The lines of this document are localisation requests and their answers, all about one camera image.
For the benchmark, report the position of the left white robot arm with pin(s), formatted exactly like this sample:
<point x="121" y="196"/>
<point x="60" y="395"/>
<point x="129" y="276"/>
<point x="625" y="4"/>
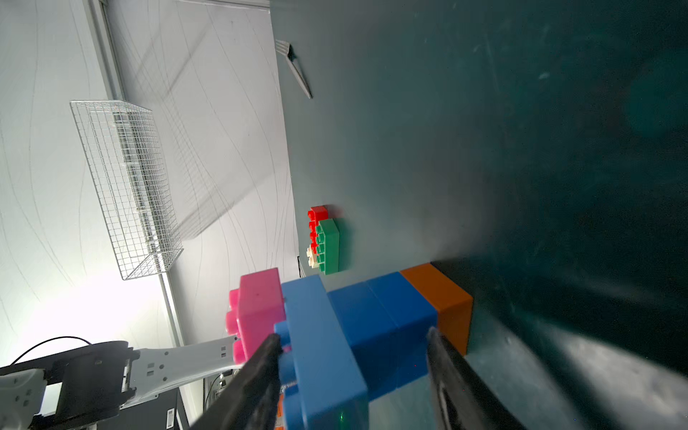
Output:
<point x="80" y="387"/>

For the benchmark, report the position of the red long lego brick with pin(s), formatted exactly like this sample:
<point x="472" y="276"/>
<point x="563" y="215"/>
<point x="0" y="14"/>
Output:
<point x="315" y="215"/>

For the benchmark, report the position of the pink lego brick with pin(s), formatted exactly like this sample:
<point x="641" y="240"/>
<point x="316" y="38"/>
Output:
<point x="254" y="308"/>

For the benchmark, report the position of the orange lego brick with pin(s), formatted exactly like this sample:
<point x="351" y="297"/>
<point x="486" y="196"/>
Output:
<point x="451" y="302"/>

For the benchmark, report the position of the silver metal fork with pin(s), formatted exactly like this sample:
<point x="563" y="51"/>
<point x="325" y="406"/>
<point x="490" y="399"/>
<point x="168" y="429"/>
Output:
<point x="285" y="49"/>

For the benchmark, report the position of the white wire basket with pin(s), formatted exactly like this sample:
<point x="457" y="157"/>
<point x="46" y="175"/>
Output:
<point x="121" y="144"/>

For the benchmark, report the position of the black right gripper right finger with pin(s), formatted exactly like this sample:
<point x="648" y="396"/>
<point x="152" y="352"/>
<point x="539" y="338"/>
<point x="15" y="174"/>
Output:
<point x="461" y="400"/>

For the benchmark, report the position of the green long lego brick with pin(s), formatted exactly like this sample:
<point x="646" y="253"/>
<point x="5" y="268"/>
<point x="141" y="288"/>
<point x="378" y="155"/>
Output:
<point x="328" y="246"/>

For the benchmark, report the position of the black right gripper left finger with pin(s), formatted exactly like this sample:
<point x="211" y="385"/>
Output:
<point x="251" y="399"/>

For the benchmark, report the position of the light blue long lego brick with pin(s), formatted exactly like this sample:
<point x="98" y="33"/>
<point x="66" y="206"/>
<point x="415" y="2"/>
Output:
<point x="325" y="388"/>

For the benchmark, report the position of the dark blue lego brick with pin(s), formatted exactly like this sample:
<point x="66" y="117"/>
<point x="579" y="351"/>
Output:
<point x="412" y="316"/>
<point x="372" y="336"/>

